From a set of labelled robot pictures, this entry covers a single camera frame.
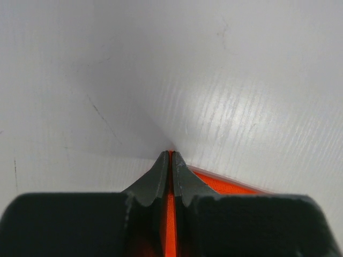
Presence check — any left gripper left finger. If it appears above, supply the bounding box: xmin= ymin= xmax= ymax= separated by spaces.
xmin=1 ymin=151 xmax=169 ymax=256

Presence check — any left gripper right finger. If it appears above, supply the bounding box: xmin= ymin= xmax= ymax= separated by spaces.
xmin=171 ymin=152 xmax=342 ymax=256

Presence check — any orange t shirt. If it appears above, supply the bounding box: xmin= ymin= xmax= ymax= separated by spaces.
xmin=162 ymin=166 xmax=262 ymax=256

